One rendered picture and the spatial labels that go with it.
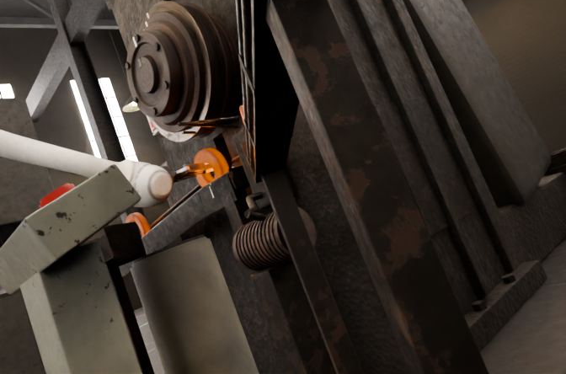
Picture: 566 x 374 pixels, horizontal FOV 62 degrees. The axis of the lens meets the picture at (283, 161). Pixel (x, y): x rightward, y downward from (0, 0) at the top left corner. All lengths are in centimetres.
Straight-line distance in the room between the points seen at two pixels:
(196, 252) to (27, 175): 358
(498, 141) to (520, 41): 539
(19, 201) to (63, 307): 356
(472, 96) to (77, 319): 170
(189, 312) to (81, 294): 15
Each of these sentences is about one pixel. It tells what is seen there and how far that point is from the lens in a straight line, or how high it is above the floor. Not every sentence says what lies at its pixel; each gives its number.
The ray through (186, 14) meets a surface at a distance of 157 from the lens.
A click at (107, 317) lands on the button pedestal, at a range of 58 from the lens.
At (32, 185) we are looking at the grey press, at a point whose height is 152.
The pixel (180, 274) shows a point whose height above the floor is 48.
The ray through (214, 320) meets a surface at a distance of 67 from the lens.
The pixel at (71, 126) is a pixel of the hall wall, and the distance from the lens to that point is 1284.
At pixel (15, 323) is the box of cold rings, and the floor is 55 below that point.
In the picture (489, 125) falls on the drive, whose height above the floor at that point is 56.
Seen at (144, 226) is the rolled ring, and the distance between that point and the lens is 212.
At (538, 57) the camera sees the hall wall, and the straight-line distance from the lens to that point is 729.
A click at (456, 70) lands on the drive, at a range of 199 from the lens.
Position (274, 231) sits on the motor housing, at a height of 49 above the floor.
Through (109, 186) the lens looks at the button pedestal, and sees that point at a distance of 53.
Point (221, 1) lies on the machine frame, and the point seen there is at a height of 126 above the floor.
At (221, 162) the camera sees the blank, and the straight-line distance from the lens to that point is 152.
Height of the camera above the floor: 48
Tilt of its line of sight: 8 degrees up
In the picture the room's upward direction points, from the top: 22 degrees counter-clockwise
